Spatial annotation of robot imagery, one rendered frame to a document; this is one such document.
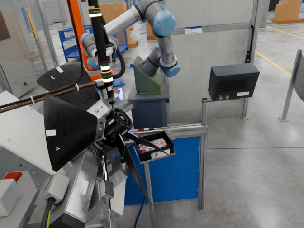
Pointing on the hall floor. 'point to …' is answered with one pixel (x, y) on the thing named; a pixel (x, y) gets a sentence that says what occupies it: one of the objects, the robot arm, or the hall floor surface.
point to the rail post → (202, 172)
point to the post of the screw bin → (149, 193)
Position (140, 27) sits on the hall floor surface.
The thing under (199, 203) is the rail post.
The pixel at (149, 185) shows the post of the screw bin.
